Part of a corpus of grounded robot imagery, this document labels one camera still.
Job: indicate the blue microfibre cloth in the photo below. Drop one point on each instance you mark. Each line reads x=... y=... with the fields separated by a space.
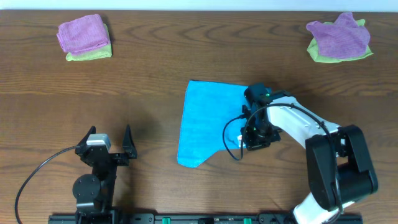
x=207 y=124

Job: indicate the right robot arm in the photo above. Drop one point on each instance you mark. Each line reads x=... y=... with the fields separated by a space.
x=339 y=166

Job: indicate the crumpled green cloth right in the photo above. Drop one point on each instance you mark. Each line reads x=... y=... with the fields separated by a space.
x=317 y=56

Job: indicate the crumpled purple cloth right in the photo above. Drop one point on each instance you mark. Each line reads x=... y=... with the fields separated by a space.
x=340 y=37

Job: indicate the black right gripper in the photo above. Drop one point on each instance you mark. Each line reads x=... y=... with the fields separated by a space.
x=251 y=144

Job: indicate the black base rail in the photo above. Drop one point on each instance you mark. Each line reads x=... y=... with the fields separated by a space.
x=148 y=218

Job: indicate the folded purple cloth left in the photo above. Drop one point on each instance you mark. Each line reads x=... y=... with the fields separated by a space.
x=83 y=34

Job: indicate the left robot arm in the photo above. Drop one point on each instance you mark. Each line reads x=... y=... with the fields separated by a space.
x=94 y=192

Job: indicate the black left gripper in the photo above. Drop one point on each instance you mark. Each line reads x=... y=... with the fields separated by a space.
x=109 y=156

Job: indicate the folded green cloth left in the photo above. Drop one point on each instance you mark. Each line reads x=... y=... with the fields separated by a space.
x=102 y=52

